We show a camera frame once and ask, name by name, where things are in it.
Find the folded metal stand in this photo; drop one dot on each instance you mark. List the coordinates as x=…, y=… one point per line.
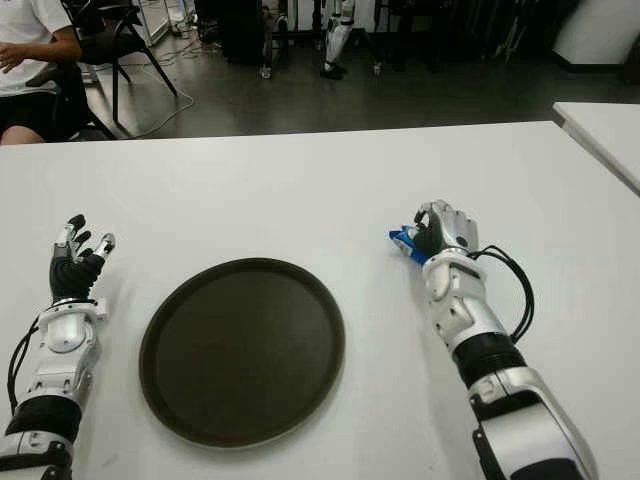
x=510, y=37

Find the black cabinet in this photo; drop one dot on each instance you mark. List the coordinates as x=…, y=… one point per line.
x=245, y=30

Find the white partition panel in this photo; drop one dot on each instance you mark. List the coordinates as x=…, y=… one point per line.
x=595, y=30

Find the seated person white shirt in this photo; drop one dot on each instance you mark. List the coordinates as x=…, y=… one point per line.
x=25, y=30

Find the round dark brown tray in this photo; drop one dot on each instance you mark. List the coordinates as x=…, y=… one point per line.
x=242, y=352

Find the white display cabinet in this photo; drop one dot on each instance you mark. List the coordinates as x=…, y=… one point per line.
x=156, y=17

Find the blue Oreo package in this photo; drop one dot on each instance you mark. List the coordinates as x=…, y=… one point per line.
x=402, y=239

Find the black folding chair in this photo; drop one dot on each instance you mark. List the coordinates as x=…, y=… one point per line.
x=112, y=45

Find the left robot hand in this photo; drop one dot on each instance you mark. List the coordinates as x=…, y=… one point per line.
x=70, y=277

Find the black office chair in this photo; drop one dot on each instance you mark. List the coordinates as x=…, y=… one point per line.
x=70, y=105

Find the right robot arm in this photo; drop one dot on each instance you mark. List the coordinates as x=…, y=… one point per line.
x=465, y=300

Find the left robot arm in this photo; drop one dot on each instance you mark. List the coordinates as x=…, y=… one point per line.
x=65, y=332

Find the white humanoid robot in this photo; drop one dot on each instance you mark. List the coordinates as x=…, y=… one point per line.
x=335, y=40

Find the white side table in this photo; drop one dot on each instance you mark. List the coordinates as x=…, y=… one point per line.
x=605, y=130

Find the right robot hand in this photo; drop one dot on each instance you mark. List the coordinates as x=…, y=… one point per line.
x=455, y=227

